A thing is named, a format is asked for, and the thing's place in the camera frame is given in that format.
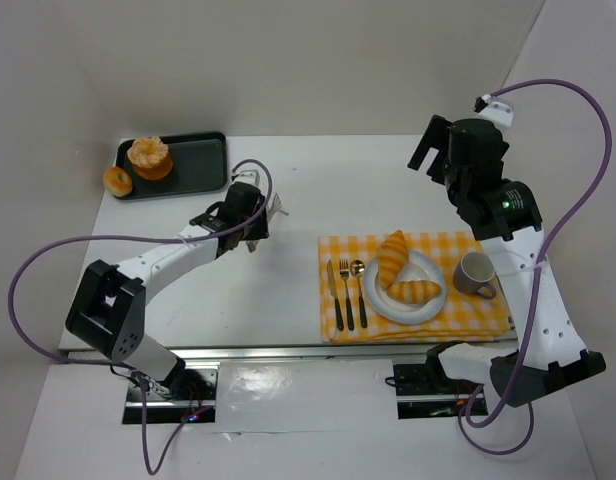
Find fork with black handle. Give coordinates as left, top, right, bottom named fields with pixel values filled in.
left=339, top=258, right=355, bottom=331

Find tall orange muffin bread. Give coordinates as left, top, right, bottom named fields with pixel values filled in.
left=127, top=137, right=174, bottom=181

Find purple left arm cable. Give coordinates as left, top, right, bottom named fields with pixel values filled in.
left=7, top=158, right=274, bottom=476

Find purple mug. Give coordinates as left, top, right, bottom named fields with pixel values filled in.
left=453, top=251, right=497, bottom=300

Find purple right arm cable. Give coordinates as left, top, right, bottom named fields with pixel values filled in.
left=457, top=78, right=613, bottom=455

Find small round bagel bread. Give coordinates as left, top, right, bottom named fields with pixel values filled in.
left=103, top=167, right=133, bottom=198

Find aluminium front rail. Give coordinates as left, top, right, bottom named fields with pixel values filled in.
left=173, top=343, right=431, bottom=362

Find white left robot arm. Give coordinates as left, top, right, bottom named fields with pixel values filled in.
left=66, top=170, right=269, bottom=398

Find pale pointed pastry bread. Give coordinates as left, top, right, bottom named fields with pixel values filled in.
left=376, top=230, right=409, bottom=290

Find white plate blue rim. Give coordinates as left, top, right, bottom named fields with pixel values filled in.
left=362, top=249, right=447, bottom=325

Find knife with black handle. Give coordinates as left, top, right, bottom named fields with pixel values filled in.
left=327, top=260, right=344, bottom=331

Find gold spoon black handle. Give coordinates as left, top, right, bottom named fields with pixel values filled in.
left=350, top=259, right=368, bottom=329

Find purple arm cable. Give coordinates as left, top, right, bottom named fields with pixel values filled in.
left=457, top=78, right=613, bottom=455
left=7, top=158, right=274, bottom=476

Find metal tongs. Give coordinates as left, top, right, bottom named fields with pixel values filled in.
left=246, top=193, right=289, bottom=253

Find black tray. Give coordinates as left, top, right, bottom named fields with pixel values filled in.
left=114, top=131, right=229, bottom=201

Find yellow checkered cloth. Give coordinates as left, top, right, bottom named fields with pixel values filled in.
left=318, top=234, right=502, bottom=344

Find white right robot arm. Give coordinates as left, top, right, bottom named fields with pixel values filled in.
left=408, top=97, right=606, bottom=407

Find striped golden bread roll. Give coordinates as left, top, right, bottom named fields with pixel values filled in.
left=386, top=280, right=442, bottom=305

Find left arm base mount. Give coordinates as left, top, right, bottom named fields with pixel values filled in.
left=111, top=363, right=219, bottom=425

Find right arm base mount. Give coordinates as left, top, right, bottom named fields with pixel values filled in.
left=384, top=363, right=477, bottom=420

